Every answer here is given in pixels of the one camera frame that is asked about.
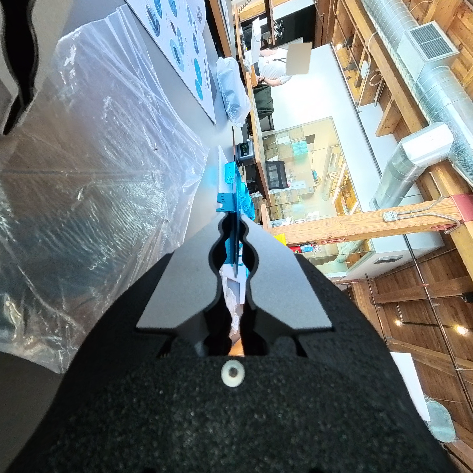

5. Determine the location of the white foam sheet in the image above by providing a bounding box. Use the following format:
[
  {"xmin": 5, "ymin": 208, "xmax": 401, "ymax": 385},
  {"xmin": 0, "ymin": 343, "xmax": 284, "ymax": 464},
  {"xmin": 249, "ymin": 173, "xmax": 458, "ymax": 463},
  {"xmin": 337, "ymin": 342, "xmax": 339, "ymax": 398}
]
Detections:
[{"xmin": 207, "ymin": 146, "xmax": 248, "ymax": 296}]

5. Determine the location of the red metal bracket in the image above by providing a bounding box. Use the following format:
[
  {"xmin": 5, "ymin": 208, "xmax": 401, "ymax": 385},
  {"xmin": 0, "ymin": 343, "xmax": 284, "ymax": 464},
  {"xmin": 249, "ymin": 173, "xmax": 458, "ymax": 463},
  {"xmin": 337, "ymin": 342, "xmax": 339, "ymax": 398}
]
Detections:
[{"xmin": 450, "ymin": 193, "xmax": 473, "ymax": 224}]

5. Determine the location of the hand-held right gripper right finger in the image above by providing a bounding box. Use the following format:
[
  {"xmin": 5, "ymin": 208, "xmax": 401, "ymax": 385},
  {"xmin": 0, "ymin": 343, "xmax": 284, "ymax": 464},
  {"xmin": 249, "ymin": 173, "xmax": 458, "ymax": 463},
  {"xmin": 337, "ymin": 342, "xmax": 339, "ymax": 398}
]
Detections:
[{"xmin": 238, "ymin": 216, "xmax": 332, "ymax": 357}]

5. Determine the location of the black mesh chair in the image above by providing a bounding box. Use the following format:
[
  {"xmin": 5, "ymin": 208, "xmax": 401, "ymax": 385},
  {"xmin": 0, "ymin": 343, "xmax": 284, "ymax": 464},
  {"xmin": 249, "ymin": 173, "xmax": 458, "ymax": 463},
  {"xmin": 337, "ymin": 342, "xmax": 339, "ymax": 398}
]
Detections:
[{"xmin": 252, "ymin": 84, "xmax": 276, "ymax": 132}]

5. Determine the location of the wooden ceiling beam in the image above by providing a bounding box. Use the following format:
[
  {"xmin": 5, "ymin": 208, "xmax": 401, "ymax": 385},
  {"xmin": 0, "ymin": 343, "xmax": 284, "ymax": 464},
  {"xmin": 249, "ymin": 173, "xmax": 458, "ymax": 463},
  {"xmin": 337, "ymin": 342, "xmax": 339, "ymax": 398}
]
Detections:
[{"xmin": 270, "ymin": 198, "xmax": 462, "ymax": 244}]

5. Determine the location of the crumpled white plastic bag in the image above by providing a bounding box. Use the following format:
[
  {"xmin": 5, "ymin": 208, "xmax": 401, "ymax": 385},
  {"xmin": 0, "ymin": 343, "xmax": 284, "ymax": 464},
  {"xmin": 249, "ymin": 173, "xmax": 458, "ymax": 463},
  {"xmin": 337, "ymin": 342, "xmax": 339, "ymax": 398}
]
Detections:
[{"xmin": 215, "ymin": 56, "xmax": 252, "ymax": 128}]

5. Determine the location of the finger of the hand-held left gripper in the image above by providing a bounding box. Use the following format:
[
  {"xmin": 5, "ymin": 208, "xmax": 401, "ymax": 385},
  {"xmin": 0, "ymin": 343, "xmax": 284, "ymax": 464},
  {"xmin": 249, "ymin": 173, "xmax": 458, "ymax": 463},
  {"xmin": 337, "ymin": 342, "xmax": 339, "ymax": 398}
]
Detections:
[{"xmin": 0, "ymin": 0, "xmax": 40, "ymax": 135}]

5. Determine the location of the silver air duct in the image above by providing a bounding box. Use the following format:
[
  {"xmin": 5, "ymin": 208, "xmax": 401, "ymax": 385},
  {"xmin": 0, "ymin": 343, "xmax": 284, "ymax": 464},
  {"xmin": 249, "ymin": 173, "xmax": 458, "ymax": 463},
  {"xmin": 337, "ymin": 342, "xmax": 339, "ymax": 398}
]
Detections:
[{"xmin": 360, "ymin": 0, "xmax": 473, "ymax": 212}]

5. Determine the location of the white air vent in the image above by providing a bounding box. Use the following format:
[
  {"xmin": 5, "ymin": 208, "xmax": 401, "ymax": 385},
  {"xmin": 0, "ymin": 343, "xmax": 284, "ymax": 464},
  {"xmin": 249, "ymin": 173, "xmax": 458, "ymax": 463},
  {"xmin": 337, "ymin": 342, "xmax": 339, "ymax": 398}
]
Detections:
[{"xmin": 397, "ymin": 21, "xmax": 460, "ymax": 80}]

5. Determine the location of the instruction booklet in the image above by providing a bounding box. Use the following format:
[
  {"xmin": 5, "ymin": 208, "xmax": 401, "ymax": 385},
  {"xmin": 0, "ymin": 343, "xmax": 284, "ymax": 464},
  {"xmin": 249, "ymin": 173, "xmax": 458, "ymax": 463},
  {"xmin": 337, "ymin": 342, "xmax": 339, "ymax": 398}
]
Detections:
[{"xmin": 126, "ymin": 0, "xmax": 217, "ymax": 124}]

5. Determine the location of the small grey power unit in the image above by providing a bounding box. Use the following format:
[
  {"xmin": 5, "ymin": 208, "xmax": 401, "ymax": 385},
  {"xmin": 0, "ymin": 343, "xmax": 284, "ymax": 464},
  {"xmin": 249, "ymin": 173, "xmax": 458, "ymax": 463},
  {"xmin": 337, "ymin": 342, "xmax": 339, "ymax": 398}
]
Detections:
[{"xmin": 236, "ymin": 140, "xmax": 257, "ymax": 166}]

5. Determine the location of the clear plastic bag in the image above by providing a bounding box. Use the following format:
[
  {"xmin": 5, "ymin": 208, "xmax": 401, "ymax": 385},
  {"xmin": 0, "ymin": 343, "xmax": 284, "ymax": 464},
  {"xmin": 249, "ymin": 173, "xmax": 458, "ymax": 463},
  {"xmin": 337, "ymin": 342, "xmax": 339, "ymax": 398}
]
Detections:
[{"xmin": 0, "ymin": 5, "xmax": 209, "ymax": 374}]

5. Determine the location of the thick wooden post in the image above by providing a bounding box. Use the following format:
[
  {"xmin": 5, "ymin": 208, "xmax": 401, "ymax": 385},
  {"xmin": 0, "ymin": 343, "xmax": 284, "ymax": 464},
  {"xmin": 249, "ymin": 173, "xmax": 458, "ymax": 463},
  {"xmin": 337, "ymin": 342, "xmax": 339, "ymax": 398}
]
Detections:
[{"xmin": 418, "ymin": 163, "xmax": 473, "ymax": 281}]

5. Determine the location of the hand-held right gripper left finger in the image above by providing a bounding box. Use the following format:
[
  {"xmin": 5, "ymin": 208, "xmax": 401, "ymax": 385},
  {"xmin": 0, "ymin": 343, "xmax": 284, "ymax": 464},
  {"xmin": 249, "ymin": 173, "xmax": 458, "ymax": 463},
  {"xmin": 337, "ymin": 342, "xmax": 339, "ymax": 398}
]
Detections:
[{"xmin": 135, "ymin": 214, "xmax": 235, "ymax": 357}]

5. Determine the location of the black mesh crate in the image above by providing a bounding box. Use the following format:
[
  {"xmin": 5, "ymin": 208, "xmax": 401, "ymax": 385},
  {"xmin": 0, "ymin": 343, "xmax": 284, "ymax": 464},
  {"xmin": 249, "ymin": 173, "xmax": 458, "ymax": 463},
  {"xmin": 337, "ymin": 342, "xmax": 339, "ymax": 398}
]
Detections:
[{"xmin": 266, "ymin": 161, "xmax": 287, "ymax": 190}]

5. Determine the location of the blue round plate with bracket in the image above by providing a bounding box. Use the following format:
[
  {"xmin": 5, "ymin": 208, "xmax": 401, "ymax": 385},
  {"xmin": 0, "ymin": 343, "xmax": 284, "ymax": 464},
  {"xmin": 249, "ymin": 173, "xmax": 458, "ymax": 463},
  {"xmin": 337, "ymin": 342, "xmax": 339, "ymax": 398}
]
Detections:
[{"xmin": 215, "ymin": 177, "xmax": 249, "ymax": 278}]

